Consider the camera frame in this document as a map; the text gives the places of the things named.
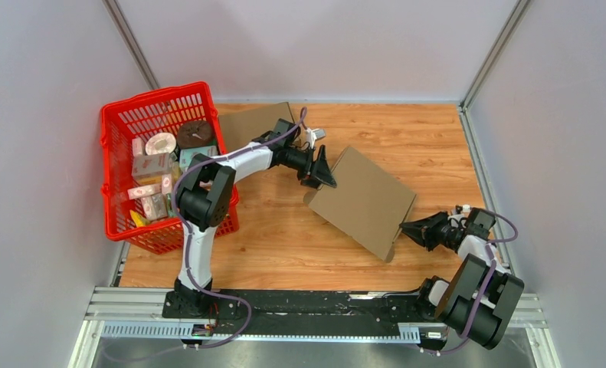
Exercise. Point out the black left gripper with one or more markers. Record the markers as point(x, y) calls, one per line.
point(315, 174)

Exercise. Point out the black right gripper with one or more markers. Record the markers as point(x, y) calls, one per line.
point(420, 230)

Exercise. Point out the brown cardboard box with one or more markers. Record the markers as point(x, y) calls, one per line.
point(239, 128)

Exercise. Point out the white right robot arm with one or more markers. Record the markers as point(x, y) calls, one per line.
point(479, 301)

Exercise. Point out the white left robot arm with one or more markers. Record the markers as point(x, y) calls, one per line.
point(204, 191)

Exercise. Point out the teal snack box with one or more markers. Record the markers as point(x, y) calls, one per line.
point(186, 155)

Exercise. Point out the brown round cake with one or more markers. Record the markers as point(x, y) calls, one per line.
point(194, 134)

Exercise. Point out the pink white carton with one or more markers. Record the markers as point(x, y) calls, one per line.
point(148, 170)

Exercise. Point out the pink white tape roll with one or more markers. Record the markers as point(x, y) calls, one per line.
point(161, 143)

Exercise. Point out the red plastic basket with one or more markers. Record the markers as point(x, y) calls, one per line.
point(124, 125)

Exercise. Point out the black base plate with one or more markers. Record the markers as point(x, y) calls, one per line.
point(303, 313)

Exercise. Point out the aluminium front rail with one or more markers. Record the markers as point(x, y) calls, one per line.
point(137, 312)

